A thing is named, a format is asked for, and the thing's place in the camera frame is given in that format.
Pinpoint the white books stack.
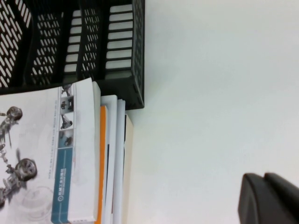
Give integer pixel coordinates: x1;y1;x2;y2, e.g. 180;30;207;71
100;94;119;224

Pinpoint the cream page book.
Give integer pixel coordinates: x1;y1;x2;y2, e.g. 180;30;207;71
121;113;135;224

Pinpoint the orange cover book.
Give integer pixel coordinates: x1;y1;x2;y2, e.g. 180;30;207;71
97;105;109;224

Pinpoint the white car suspension book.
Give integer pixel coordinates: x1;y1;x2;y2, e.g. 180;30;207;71
0;77;101;224

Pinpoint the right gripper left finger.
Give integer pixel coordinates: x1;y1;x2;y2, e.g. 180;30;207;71
237;174;299;224

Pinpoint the black plastic book stand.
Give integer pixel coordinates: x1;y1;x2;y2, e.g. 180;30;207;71
0;0;146;111

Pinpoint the thin white book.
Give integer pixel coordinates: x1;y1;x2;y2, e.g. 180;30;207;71
113;99;127;224

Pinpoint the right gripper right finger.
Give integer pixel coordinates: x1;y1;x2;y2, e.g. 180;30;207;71
263;172;299;208

